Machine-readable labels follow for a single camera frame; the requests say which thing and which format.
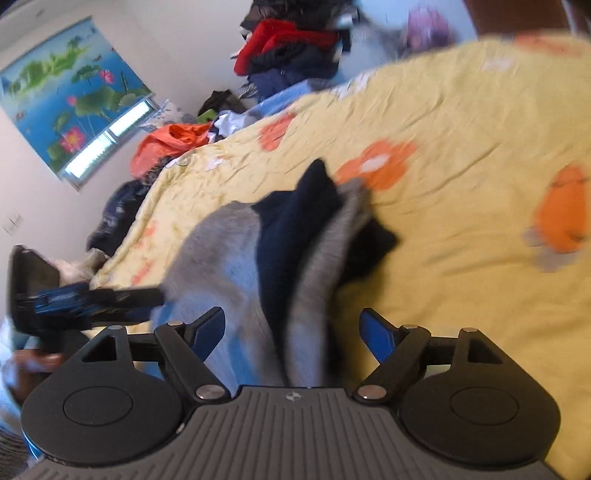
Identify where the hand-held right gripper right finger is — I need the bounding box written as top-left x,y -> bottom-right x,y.
353,308 -> 509,403

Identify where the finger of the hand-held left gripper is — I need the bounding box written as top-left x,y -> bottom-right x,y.
89,306 -> 155,326
89,286 -> 165,309

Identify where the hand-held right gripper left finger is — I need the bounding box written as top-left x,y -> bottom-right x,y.
79,306 -> 230,403

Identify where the navy and grey small sweater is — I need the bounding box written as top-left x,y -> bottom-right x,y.
151,158 -> 400,389

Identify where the dark patterned clothes heap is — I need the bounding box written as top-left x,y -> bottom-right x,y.
86,179 -> 154,256

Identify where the pile of dark clothes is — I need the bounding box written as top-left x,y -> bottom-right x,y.
232,0 -> 357,101

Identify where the person's left hand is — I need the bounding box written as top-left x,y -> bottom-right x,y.
10,351 -> 64,407

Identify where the orange plastic bag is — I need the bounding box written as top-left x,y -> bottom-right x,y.
130,122 -> 219,179

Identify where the window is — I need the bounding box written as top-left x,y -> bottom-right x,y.
59,96 -> 160,189

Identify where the blue white patterned cloth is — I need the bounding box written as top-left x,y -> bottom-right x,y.
139,99 -> 186,136

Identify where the lotus pond window blind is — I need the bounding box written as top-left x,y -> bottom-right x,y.
0,16 -> 155,180

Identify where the yellow floral blanket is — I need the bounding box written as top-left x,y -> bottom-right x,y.
89,34 -> 591,463

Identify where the dark olive clothing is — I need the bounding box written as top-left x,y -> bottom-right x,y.
198,89 -> 248,117

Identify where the light blue blanket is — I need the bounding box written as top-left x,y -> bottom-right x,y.
252,76 -> 371,117

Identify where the translucent white plastic bag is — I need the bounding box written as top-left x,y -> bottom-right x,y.
350,13 -> 413,71

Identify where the red garment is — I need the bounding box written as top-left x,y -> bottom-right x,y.
233,18 -> 341,77

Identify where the purple plastic bag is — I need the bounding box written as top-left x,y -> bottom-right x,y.
405,4 -> 457,52

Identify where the brown wooden door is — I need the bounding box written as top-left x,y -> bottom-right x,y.
463,0 -> 591,37

